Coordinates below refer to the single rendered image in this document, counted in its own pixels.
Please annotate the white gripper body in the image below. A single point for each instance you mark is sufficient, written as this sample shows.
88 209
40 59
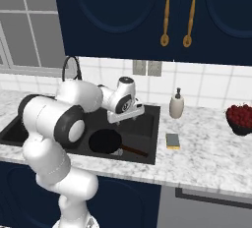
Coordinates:
126 114

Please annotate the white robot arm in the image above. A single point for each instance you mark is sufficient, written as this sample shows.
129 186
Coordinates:
46 120

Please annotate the black sink basin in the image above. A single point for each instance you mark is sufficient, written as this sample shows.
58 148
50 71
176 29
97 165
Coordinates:
144 133

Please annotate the black frying pan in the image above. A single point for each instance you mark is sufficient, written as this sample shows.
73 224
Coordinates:
105 142

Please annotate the yellow and grey sponge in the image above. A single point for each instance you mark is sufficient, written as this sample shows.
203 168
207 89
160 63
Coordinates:
173 140

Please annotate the beige soap dispenser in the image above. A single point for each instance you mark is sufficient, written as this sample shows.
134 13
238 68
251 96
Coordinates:
176 105

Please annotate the black curved tap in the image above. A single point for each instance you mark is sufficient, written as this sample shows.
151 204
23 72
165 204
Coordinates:
77 64

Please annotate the navy lower cupboard door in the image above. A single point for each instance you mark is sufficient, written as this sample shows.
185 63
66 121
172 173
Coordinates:
16 196
128 202

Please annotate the navy cupboard door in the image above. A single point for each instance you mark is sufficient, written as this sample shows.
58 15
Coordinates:
226 19
16 196
114 15
128 202

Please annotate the navy upper cupboard door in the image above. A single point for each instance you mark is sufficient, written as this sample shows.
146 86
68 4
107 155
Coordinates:
226 19
114 15

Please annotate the dark bowl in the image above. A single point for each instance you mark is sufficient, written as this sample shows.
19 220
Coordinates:
240 128

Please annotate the grey dishwasher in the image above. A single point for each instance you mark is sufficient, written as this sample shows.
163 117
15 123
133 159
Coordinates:
203 214

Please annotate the grey framed window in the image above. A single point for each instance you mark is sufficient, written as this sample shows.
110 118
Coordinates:
29 25

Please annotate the grey wall socket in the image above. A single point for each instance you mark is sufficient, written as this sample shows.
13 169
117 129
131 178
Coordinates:
154 68
139 67

